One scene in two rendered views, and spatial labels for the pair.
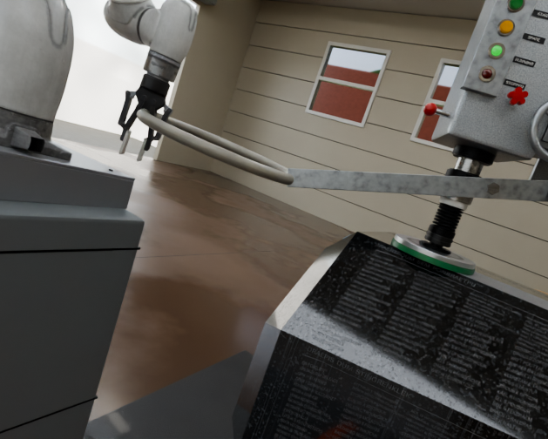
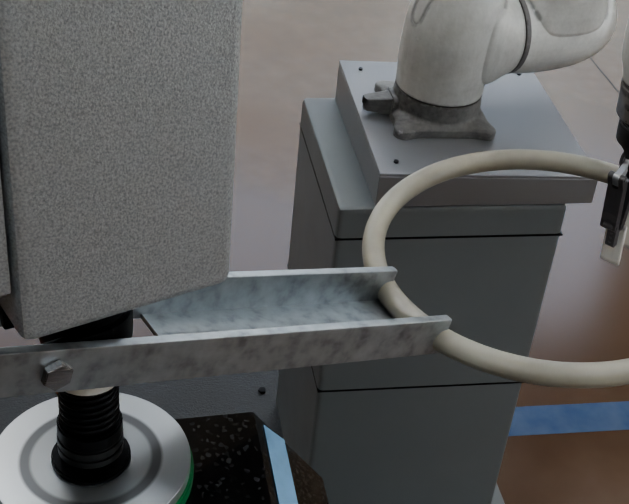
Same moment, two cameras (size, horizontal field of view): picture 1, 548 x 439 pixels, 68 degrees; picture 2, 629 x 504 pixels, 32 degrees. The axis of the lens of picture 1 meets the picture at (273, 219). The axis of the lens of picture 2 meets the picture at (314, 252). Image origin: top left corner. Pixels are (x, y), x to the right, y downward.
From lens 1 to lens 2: 217 cm
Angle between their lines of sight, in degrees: 119
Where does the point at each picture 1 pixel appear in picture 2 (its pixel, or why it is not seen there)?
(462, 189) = not seen: hidden behind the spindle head
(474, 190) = not seen: hidden behind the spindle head
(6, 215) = (315, 136)
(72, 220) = (323, 166)
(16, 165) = (354, 112)
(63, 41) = (420, 19)
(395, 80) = not seen: outside the picture
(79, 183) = (364, 151)
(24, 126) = (390, 92)
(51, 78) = (407, 53)
